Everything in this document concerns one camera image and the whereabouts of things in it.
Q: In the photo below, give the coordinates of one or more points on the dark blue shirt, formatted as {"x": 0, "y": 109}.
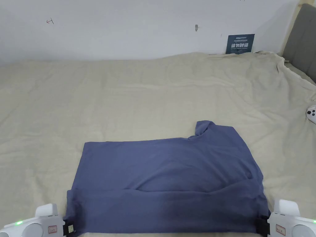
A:
{"x": 167, "y": 177}

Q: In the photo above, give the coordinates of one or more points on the grey padded headboard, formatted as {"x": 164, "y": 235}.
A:
{"x": 301, "y": 37}

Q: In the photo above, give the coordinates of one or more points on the bed with beige sheet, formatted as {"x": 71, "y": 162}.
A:
{"x": 98, "y": 98}

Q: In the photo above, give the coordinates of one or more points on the white hand controller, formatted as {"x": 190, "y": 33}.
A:
{"x": 311, "y": 114}

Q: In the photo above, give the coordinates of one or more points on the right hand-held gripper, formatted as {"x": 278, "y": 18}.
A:
{"x": 288, "y": 222}

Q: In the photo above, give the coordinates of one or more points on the dark blue sign card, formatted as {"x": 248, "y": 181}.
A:
{"x": 240, "y": 43}

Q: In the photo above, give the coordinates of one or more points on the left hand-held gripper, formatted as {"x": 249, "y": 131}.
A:
{"x": 42, "y": 222}

